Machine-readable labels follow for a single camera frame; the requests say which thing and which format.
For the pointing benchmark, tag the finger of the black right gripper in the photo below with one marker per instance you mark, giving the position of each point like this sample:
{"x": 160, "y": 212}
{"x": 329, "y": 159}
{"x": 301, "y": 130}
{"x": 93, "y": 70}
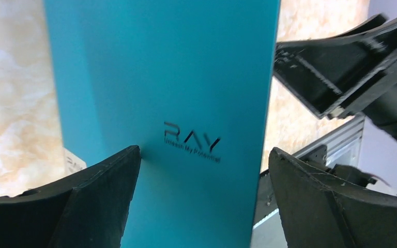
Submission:
{"x": 317, "y": 71}

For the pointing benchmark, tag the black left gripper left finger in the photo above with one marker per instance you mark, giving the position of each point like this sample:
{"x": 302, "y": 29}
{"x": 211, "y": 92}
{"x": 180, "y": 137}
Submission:
{"x": 86, "y": 209}

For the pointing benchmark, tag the teal and black file folder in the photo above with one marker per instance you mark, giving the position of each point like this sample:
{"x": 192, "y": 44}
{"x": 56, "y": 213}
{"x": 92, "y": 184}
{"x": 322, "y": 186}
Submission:
{"x": 186, "y": 81}

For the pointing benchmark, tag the aluminium front frame rail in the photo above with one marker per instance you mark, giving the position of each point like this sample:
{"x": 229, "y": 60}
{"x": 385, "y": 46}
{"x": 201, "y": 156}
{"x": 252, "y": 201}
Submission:
{"x": 340, "y": 146}

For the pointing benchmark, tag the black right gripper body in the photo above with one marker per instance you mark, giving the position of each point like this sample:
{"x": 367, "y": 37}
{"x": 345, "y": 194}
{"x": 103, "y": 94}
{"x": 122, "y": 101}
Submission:
{"x": 377, "y": 67}

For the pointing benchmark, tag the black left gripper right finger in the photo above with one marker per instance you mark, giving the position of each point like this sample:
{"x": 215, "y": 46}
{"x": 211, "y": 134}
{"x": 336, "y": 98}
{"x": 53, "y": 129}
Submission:
{"x": 318, "y": 209}

